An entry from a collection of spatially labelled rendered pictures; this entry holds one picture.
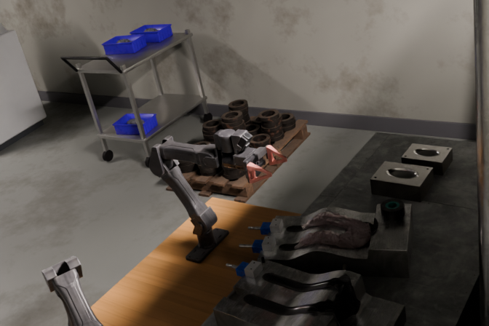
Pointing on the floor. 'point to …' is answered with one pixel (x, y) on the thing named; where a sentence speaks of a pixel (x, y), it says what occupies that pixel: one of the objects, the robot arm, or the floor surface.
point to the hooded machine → (17, 92)
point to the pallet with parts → (283, 124)
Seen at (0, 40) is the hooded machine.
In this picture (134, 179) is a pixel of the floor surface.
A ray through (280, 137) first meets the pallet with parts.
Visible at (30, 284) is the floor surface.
